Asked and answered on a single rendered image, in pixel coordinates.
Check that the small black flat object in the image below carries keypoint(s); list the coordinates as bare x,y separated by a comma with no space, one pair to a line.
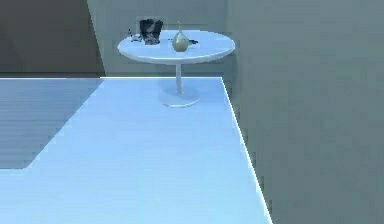
193,42

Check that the pale green vase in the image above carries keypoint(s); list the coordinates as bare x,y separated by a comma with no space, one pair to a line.
180,42

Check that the black box shaped object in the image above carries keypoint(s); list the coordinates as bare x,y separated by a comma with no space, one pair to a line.
151,30

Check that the small dark grey object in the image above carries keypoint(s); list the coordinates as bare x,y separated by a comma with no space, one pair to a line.
135,38

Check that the white round pedestal table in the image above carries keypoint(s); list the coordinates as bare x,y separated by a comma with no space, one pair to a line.
206,46

